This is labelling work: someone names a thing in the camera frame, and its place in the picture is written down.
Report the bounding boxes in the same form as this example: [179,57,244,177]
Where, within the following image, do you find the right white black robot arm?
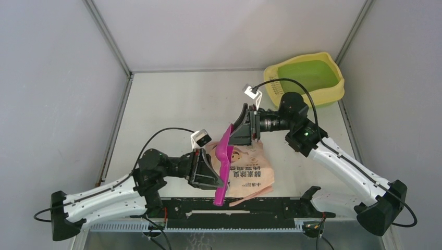
[229,92,408,236]

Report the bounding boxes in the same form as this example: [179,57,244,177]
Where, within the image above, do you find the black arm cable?
[252,78,418,229]
[33,127,195,223]

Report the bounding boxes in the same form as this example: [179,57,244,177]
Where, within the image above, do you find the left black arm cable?
[33,127,195,223]

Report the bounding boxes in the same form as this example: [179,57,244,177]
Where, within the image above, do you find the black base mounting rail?
[150,197,335,227]

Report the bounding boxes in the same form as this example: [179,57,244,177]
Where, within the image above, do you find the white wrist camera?
[243,84,263,107]
[190,129,212,149]

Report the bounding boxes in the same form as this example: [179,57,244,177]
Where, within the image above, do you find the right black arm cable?
[252,78,418,229]

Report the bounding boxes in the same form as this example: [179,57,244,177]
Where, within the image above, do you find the white slotted cable duct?
[89,220,304,233]

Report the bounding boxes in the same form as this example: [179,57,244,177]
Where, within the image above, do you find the pink cat litter bag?
[214,141,275,207]

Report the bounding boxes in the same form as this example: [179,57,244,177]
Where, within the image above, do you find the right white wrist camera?
[243,84,263,107]

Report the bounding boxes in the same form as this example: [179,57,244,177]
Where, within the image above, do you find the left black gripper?
[159,148,226,190]

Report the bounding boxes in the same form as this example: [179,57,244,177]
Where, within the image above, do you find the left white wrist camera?
[190,129,212,149]

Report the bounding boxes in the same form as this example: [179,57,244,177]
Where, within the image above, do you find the yellow green litter box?
[263,52,345,107]

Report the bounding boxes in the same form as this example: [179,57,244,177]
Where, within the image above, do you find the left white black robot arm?
[51,148,224,241]

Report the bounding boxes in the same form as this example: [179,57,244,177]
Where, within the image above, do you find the magenta plastic scoop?
[213,124,234,207]

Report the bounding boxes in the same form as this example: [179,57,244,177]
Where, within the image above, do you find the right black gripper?
[223,104,293,147]

